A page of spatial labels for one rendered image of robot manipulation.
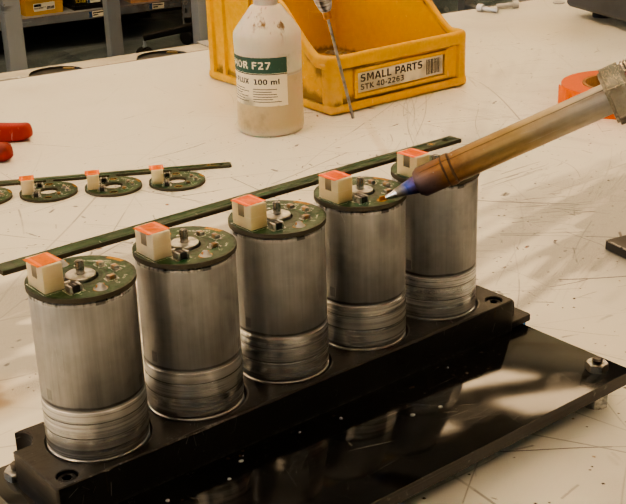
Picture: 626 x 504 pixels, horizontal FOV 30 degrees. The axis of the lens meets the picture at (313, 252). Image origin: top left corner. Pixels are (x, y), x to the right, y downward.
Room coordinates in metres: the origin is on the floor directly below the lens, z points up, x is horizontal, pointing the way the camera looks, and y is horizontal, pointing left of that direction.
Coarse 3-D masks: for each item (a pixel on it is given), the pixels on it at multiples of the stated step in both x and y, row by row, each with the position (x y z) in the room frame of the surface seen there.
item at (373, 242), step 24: (360, 192) 0.29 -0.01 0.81; (336, 216) 0.29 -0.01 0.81; (360, 216) 0.28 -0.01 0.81; (384, 216) 0.29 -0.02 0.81; (336, 240) 0.29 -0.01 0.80; (360, 240) 0.28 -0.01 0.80; (384, 240) 0.29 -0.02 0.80; (336, 264) 0.29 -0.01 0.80; (360, 264) 0.28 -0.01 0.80; (384, 264) 0.29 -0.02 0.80; (336, 288) 0.29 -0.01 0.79; (360, 288) 0.28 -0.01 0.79; (384, 288) 0.29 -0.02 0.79; (336, 312) 0.29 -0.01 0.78; (360, 312) 0.28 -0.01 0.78; (384, 312) 0.29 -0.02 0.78; (336, 336) 0.29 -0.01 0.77; (360, 336) 0.28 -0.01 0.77; (384, 336) 0.29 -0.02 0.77
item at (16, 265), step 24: (432, 144) 0.34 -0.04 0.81; (336, 168) 0.32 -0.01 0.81; (360, 168) 0.32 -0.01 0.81; (264, 192) 0.30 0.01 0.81; (288, 192) 0.30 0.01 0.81; (168, 216) 0.28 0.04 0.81; (192, 216) 0.28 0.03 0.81; (96, 240) 0.27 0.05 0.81; (120, 240) 0.27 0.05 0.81; (0, 264) 0.25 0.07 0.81; (24, 264) 0.25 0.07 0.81
